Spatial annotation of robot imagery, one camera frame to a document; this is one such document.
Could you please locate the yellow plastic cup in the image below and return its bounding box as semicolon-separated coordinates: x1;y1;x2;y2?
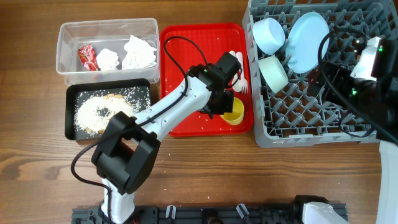
221;97;244;126

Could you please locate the white plastic spoon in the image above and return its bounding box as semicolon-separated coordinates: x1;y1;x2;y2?
229;50;246;94

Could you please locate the white plastic fork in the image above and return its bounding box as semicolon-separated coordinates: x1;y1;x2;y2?
236;52;248;94

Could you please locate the large light blue plate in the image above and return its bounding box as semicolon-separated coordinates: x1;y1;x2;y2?
285;12;330;74

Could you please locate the mint green bowl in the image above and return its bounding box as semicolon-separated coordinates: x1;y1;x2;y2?
258;55;288;93

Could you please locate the small light blue bowl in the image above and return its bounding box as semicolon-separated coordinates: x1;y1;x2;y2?
252;17;285;55

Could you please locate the white napkin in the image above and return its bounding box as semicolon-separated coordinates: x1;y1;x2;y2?
122;35;157;70

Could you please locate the small white tissue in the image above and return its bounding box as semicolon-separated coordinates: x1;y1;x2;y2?
96;49;119;71

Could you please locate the food scraps and rice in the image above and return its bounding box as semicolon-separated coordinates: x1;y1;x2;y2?
73;86;151;138

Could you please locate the red snack wrapper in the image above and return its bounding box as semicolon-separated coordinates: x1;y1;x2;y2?
78;44;98;72

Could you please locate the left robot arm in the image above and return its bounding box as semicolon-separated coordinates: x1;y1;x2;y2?
91;52;242;223

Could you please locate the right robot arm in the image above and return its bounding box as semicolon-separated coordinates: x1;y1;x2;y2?
310;37;397;223

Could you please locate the grey dishwasher rack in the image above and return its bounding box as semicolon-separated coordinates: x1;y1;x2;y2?
243;0;397;147

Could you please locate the black food waste tray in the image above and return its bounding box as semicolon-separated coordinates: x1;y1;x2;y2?
65;78;151;141

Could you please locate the clear plastic waste bin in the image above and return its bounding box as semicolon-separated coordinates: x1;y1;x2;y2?
55;18;160;86

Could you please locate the red serving tray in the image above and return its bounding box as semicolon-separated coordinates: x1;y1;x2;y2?
160;23;254;137

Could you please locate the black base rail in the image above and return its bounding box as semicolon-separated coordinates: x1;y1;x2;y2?
71;204;299;224

